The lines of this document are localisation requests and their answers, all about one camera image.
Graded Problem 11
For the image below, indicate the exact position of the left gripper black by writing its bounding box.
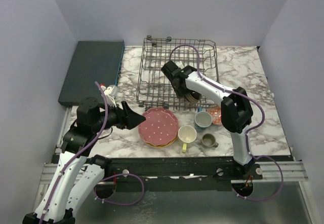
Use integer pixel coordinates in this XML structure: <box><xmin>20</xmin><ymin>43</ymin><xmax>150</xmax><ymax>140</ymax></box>
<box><xmin>93</xmin><ymin>99</ymin><xmax>147</xmax><ymax>132</ymax></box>

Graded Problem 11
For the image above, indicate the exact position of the grey wire dish rack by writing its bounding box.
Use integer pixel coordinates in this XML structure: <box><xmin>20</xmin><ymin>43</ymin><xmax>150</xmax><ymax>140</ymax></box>
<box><xmin>136</xmin><ymin>35</ymin><xmax>219</xmax><ymax>110</ymax></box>

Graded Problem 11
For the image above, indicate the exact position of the dark patterned bowl cream inside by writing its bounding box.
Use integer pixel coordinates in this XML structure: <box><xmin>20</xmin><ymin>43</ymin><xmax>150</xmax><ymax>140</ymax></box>
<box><xmin>185</xmin><ymin>91</ymin><xmax>201</xmax><ymax>103</ymax></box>

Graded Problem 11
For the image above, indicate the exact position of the red and blue patterned bowl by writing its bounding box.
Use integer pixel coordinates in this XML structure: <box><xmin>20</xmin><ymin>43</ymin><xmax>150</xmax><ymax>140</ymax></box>
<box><xmin>207</xmin><ymin>104</ymin><xmax>222</xmax><ymax>126</ymax></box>

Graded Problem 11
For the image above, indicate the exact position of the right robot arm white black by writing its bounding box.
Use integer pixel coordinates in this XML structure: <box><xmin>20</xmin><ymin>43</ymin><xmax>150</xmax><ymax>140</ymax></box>
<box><xmin>161</xmin><ymin>60</ymin><xmax>255</xmax><ymax>179</ymax></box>

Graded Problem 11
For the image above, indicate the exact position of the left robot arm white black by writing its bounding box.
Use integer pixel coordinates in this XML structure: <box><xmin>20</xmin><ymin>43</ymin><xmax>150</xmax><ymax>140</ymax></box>
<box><xmin>22</xmin><ymin>97</ymin><xmax>146</xmax><ymax>223</ymax></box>

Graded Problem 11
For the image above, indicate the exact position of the pink polka dot plate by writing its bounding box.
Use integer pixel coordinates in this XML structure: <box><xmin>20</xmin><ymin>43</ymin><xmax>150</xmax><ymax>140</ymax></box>
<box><xmin>138</xmin><ymin>107</ymin><xmax>180</xmax><ymax>145</ymax></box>

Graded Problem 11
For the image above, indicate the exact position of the yellow plate under pink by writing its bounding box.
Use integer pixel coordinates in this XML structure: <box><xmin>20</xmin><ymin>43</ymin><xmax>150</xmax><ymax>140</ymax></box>
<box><xmin>145</xmin><ymin>138</ymin><xmax>177</xmax><ymax>148</ymax></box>

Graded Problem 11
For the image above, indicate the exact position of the blue mug white inside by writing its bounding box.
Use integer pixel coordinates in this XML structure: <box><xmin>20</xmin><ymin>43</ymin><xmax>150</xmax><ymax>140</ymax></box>
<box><xmin>194</xmin><ymin>111</ymin><xmax>213</xmax><ymax>132</ymax></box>

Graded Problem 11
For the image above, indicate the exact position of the dark grey flat box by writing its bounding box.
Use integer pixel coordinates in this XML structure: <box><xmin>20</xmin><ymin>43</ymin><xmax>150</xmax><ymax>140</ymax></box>
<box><xmin>58</xmin><ymin>41</ymin><xmax>125</xmax><ymax>106</ymax></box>

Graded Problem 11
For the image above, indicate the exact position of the small grey-brown cup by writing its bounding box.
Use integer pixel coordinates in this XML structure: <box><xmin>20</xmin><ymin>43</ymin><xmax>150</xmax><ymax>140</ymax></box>
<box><xmin>201</xmin><ymin>133</ymin><xmax>219</xmax><ymax>148</ymax></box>

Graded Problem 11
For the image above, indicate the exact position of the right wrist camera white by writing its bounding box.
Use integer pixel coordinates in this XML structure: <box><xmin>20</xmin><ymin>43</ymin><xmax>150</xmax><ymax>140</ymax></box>
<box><xmin>176</xmin><ymin>61</ymin><xmax>184</xmax><ymax>68</ymax></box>

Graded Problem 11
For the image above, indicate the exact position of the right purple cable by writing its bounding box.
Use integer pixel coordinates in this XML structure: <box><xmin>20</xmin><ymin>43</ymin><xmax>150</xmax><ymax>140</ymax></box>
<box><xmin>169</xmin><ymin>44</ymin><xmax>284</xmax><ymax>202</ymax></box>

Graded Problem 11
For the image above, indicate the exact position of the purple cable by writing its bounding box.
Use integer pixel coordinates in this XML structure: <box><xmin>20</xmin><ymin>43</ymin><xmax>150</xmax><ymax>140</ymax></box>
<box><xmin>169</xmin><ymin>44</ymin><xmax>284</xmax><ymax>202</ymax></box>
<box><xmin>37</xmin><ymin>81</ymin><xmax>145</xmax><ymax>224</ymax></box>

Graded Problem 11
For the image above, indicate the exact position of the cream mug yellow handle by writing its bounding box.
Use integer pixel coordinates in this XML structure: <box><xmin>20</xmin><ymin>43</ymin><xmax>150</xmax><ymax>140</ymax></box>
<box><xmin>178</xmin><ymin>125</ymin><xmax>197</xmax><ymax>153</ymax></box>

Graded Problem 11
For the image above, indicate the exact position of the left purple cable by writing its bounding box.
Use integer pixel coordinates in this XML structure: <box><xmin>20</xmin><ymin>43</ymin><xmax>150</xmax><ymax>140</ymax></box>
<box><xmin>37</xmin><ymin>81</ymin><xmax>145</xmax><ymax>224</ymax></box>

